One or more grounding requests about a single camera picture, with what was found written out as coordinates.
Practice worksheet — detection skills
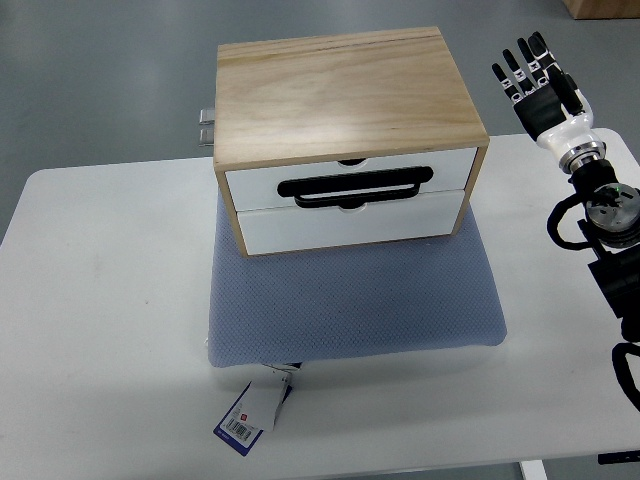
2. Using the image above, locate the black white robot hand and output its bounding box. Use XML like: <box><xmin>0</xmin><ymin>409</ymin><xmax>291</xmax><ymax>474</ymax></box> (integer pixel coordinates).
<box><xmin>492</xmin><ymin>32</ymin><xmax>606</xmax><ymax>174</ymax></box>

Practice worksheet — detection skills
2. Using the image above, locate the white top drawer black handle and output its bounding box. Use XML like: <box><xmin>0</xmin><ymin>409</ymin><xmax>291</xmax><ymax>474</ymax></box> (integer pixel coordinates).
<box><xmin>226</xmin><ymin>147</ymin><xmax>476</xmax><ymax>211</ymax></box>

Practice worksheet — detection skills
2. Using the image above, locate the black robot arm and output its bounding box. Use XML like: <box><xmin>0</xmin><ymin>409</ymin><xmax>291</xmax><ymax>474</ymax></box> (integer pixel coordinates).
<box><xmin>546</xmin><ymin>153</ymin><xmax>639</xmax><ymax>407</ymax></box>

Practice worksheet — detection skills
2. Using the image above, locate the wooden drawer cabinet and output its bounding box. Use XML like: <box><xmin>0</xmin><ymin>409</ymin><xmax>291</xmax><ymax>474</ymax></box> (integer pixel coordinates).
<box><xmin>213</xmin><ymin>27</ymin><xmax>489</xmax><ymax>256</ymax></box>

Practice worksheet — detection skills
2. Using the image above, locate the white bottom drawer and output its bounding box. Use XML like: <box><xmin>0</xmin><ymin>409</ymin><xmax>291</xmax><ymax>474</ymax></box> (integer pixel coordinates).
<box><xmin>238</xmin><ymin>190</ymin><xmax>464</xmax><ymax>255</ymax></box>

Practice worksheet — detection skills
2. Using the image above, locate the cardboard box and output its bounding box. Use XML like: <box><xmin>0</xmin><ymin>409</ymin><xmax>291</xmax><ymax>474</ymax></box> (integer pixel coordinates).
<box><xmin>563</xmin><ymin>0</ymin><xmax>640</xmax><ymax>20</ymax></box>

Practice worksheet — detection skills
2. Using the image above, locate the blue mesh cushion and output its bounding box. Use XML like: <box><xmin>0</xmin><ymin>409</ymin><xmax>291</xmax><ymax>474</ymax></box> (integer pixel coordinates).
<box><xmin>208</xmin><ymin>213</ymin><xmax>507</xmax><ymax>368</ymax></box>

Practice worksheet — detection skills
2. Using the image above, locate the upper metal clamp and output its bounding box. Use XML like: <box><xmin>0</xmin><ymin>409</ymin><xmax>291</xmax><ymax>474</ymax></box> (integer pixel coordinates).
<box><xmin>199</xmin><ymin>107</ymin><xmax>215</xmax><ymax>125</ymax></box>

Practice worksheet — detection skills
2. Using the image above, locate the metal clamp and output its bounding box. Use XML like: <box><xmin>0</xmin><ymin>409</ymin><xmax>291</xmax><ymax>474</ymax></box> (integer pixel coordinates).
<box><xmin>199</xmin><ymin>128</ymin><xmax>215</xmax><ymax>147</ymax></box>
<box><xmin>199</xmin><ymin>107</ymin><xmax>215</xmax><ymax>125</ymax></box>

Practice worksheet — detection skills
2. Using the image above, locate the lower metal clamp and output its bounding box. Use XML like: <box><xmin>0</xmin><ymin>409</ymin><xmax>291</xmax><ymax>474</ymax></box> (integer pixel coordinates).
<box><xmin>199</xmin><ymin>128</ymin><xmax>215</xmax><ymax>147</ymax></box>

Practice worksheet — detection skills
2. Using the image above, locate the black table control panel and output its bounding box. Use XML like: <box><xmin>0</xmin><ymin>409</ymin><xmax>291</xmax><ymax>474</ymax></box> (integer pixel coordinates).
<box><xmin>597</xmin><ymin>450</ymin><xmax>640</xmax><ymax>465</ymax></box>

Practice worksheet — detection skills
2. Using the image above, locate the white table leg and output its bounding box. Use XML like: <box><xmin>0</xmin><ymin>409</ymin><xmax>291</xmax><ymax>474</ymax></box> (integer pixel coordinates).
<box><xmin>519</xmin><ymin>460</ymin><xmax>548</xmax><ymax>480</ymax></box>

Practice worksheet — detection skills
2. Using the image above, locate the white blue paper tag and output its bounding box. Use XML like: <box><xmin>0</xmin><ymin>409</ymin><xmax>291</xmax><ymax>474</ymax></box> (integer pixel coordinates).
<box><xmin>213</xmin><ymin>363</ymin><xmax>302</xmax><ymax>457</ymax></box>

